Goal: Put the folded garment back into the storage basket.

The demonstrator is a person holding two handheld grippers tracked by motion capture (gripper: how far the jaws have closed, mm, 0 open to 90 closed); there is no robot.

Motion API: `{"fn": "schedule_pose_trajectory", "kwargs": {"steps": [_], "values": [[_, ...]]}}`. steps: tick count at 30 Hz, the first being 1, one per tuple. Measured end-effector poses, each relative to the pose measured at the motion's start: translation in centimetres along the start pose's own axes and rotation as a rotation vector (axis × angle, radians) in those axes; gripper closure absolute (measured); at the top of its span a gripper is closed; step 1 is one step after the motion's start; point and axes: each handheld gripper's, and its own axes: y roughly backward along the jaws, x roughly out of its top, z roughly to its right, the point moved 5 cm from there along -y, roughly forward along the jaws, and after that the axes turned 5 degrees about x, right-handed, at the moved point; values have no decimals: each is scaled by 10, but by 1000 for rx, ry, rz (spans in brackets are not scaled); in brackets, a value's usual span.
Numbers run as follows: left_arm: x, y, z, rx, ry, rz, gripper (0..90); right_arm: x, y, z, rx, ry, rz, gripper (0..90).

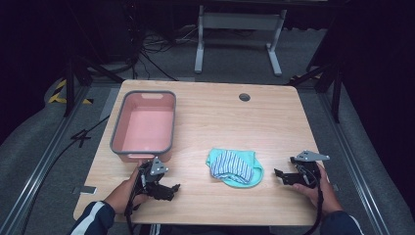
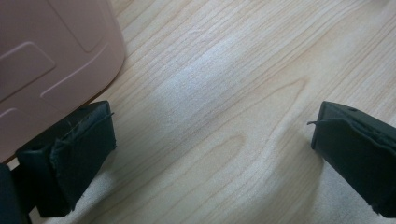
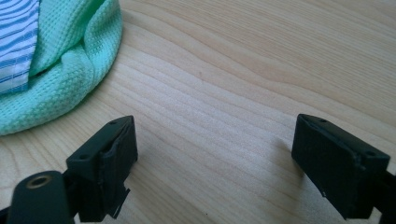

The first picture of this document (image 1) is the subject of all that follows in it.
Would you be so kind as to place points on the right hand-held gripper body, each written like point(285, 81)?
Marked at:
point(306, 169)

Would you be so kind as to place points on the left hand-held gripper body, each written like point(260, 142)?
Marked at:
point(150, 178)

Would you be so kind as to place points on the person's left hand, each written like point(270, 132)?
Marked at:
point(125, 192)

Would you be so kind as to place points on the person's right hand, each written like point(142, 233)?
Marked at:
point(326, 196)

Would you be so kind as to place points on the teal towel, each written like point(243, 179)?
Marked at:
point(251, 156)

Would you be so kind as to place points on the blue white striped cloth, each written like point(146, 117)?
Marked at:
point(232, 167)

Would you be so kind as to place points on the pink basin with grey rim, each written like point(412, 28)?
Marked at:
point(147, 125)

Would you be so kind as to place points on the grey tape piece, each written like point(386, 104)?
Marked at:
point(85, 190)

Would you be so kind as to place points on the black tape cross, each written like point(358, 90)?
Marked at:
point(81, 137)

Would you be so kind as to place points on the black metal stand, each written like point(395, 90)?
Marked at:
point(336, 88)
point(69, 84)

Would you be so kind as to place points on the yellow black hazard tape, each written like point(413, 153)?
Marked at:
point(56, 95)

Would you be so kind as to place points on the aluminium floor rail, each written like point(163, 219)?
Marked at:
point(350, 160)
point(36, 173)

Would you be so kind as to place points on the white metal table frame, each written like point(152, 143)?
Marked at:
point(239, 21)

